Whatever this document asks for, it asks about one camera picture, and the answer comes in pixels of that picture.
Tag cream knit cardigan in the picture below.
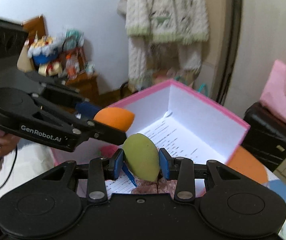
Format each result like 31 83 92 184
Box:
125 0 210 91

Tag beige canvas tote bag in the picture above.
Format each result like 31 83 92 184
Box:
117 0 127 18

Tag printed paper sheet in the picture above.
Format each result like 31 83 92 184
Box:
105 117 227 198

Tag pink cardboard box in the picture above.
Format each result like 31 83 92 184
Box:
53 80 250 164

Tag grey wooden wardrobe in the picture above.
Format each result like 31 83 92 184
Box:
223 0 286 193

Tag black clothes rack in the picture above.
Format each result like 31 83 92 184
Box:
217 0 243 105

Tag blue wet wipes pack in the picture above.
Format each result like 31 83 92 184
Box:
122 163 137 187

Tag green plush mango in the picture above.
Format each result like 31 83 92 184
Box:
122 133 160 182

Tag pink strawberry plush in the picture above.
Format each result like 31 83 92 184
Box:
99 145 118 158

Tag black suitcase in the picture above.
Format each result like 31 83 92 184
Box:
241 102 286 172

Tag wooden side cabinet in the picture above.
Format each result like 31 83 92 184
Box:
18 15 98 102

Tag orange plush fruit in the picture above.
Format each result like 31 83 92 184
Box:
93 107 135 132

